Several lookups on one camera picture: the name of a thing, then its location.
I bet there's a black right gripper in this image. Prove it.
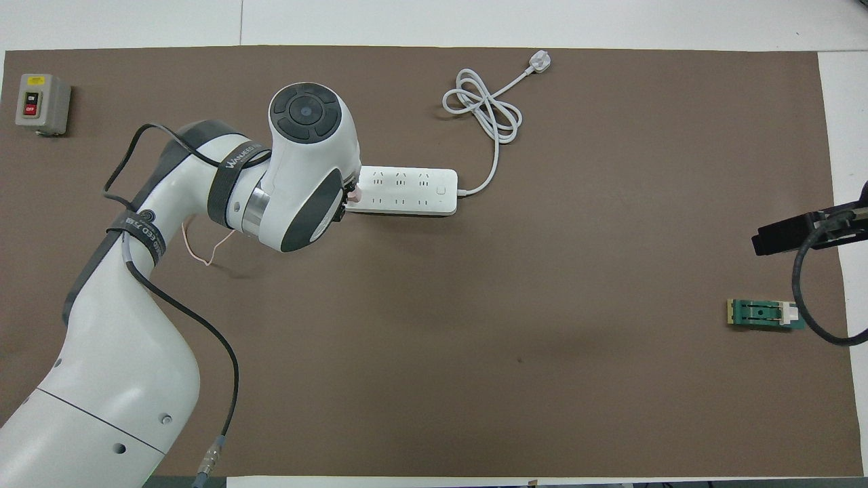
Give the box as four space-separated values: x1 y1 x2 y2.
751 180 868 257

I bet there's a pink charging cable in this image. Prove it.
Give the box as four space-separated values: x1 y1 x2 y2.
181 222 238 266

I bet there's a white power strip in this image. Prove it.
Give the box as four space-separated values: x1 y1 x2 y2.
346 166 459 216

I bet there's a brown table mat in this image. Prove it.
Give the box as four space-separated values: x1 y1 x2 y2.
0 46 863 479

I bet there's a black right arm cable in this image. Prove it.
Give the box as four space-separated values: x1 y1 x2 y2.
793 207 868 348

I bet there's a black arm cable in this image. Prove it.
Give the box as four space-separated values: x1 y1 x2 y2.
793 207 868 348
102 122 272 488

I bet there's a green knife switch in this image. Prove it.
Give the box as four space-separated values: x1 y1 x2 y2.
727 299 806 331

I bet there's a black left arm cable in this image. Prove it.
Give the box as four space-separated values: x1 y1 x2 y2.
102 122 272 488

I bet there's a white power strip cord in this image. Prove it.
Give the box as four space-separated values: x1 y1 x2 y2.
442 49 551 199

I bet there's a grey push-button switch box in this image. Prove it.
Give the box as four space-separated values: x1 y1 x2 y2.
15 73 72 136

